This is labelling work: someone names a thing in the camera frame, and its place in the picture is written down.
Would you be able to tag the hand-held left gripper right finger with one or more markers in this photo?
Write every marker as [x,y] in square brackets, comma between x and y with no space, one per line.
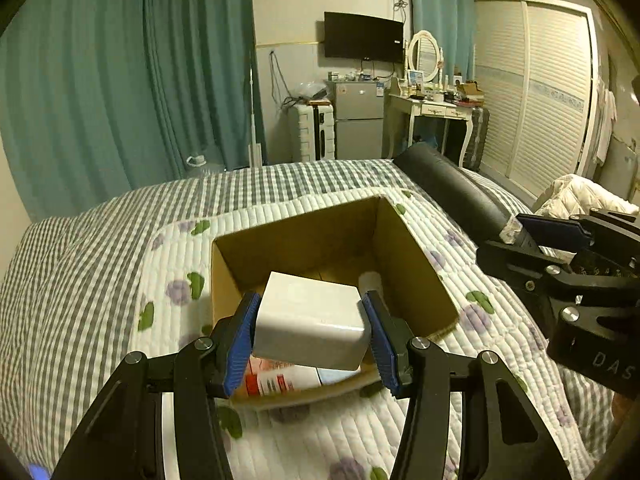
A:
[380,340]

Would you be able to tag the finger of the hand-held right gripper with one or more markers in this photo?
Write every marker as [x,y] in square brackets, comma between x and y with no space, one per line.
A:
[530,272]
[555,232]

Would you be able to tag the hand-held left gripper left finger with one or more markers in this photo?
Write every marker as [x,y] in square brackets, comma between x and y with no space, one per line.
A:
[240,345]

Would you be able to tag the white bottle with red cap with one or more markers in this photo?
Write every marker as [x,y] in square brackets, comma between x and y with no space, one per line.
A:
[285,382]

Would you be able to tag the white charger block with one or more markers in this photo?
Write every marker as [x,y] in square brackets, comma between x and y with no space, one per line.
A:
[310,320]

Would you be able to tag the black cylinder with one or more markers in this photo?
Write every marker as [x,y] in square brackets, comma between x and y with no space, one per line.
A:
[450,185]

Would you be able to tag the brown cardboard box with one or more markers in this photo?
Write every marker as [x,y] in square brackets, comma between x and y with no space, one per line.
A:
[310,230]

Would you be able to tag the white puffer jacket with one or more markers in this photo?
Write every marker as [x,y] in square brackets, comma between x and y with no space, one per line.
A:
[575,195]

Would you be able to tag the white floral quilted blanket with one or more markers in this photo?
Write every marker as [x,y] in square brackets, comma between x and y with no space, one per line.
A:
[320,440]

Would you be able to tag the dark suitcase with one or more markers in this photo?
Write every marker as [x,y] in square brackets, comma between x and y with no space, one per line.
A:
[478,137]

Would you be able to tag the hanging white clothes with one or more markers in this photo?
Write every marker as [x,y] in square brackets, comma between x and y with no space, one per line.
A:
[605,115]

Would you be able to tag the white louvred wardrobe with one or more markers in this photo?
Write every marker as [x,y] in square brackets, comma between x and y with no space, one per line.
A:
[540,90]

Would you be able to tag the white dressing table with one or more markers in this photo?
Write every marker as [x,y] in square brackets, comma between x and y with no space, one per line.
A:
[435,110]

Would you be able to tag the white stand pole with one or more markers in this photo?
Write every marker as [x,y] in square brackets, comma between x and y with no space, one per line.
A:
[254,130]

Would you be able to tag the white suitcase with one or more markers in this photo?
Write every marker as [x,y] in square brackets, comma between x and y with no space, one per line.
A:
[312,132]

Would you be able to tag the silver small fridge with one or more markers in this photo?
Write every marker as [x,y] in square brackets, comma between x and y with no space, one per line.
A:
[357,120]

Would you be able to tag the white oval mirror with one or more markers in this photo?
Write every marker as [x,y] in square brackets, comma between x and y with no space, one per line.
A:
[424,52]

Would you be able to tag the smartphone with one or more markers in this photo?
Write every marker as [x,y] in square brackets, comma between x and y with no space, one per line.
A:
[40,472]

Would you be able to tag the narrow green curtain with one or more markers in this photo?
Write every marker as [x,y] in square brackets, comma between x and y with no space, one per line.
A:
[440,10]

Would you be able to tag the clear plastic bag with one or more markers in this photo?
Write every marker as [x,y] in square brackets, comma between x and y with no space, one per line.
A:
[310,92]

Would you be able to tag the wide green curtain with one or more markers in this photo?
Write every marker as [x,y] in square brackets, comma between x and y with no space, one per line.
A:
[125,70]

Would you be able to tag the black wall television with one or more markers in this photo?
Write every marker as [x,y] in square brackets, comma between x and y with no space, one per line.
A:
[362,37]

